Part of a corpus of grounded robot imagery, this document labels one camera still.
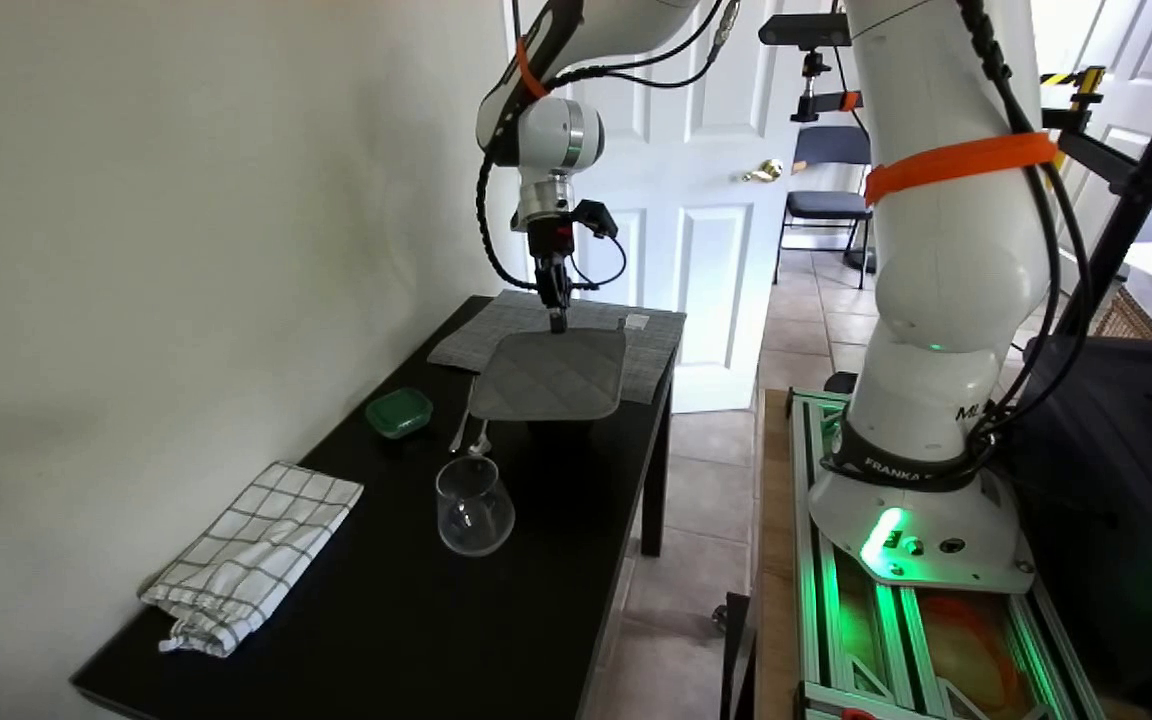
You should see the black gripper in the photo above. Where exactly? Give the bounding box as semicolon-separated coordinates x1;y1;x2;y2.
526;214;580;338

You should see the grey quilted potholder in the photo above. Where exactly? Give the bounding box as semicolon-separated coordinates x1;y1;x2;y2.
462;326;630;429

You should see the white panelled door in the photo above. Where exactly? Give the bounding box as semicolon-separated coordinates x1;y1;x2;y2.
507;0;873;416

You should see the small green container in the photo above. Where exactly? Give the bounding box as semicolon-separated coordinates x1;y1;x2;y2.
358;385;438;446

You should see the clear stemless glass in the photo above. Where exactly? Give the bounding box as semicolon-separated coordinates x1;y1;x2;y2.
431;453;520;560

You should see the dark chair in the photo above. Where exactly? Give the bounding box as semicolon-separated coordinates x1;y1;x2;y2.
772;126;879;292

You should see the wooden board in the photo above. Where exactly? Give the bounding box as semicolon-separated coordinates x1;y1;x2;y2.
749;385;807;720

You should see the black table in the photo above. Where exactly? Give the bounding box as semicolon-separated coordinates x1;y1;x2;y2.
69;292;692;720

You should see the white checked dish towel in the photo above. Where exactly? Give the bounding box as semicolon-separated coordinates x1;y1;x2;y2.
137;462;369;661

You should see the yellow black striped bar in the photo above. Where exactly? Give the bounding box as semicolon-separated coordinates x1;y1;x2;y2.
1037;64;1112;101

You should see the black stand pole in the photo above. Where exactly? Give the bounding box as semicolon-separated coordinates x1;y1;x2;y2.
1052;12;1152;350

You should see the black case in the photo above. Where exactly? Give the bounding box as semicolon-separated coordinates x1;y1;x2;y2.
999;334;1152;720

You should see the white closet door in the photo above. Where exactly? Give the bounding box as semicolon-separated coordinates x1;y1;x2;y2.
1027;0;1152;254

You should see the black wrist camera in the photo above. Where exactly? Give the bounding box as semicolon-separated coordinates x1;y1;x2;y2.
573;195;624;245

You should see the black cable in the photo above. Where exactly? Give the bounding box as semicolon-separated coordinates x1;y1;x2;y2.
473;0;1071;446

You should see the narrow orange strap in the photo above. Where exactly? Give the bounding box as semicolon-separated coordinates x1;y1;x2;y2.
512;35;552;103

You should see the brass door handle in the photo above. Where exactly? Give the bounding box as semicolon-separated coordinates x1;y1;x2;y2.
733;157;786;187

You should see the black camera on mount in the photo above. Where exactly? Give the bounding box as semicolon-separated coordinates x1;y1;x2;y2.
757;8;867;127

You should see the wide orange strap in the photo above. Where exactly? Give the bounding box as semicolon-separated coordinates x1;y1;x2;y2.
863;127;1062;210

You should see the aluminium frame cart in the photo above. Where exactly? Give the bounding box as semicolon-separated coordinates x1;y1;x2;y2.
786;385;1112;720

